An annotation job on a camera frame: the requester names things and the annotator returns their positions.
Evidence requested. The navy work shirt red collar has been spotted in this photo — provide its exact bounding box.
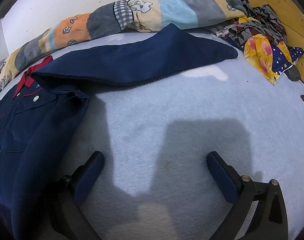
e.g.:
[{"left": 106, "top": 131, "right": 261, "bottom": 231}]
[{"left": 0, "top": 24, "right": 238, "bottom": 239}]

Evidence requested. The pile of patterned clothes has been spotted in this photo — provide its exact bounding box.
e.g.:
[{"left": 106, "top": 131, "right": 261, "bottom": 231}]
[{"left": 206, "top": 0, "right": 288, "bottom": 49}]

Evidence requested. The dark grey sock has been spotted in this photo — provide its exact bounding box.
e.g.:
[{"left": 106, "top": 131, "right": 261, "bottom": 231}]
[{"left": 285, "top": 65, "right": 301, "bottom": 82}]

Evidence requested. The yellow floral scarf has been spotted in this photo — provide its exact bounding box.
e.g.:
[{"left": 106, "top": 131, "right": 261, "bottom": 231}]
[{"left": 238, "top": 16, "right": 292, "bottom": 85}]

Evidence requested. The patchwork rolled quilt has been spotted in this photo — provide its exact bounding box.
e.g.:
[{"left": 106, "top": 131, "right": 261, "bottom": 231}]
[{"left": 0, "top": 0, "right": 248, "bottom": 92}]

